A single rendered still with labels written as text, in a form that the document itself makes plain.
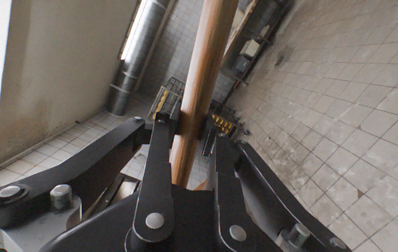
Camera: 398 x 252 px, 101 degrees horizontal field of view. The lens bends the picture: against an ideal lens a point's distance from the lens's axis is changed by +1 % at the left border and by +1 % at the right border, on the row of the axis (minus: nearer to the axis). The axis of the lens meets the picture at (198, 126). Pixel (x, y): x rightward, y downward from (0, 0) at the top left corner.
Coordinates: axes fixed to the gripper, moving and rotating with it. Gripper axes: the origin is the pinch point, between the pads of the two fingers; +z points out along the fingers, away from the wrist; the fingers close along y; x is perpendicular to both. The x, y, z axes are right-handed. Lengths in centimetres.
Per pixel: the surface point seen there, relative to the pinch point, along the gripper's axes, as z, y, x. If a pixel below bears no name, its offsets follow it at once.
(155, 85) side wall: 498, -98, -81
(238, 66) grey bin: 428, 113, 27
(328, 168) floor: 106, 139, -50
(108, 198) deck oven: 116, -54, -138
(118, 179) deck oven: 144, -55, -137
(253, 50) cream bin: 427, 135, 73
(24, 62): 116, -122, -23
